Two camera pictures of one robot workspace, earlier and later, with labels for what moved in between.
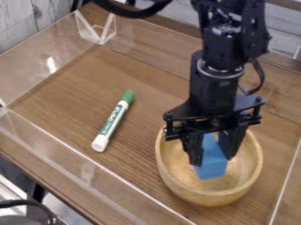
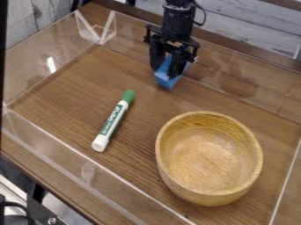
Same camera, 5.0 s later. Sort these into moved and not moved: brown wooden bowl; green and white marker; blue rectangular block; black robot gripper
Moved: black robot gripper; blue rectangular block
Not moved: green and white marker; brown wooden bowl
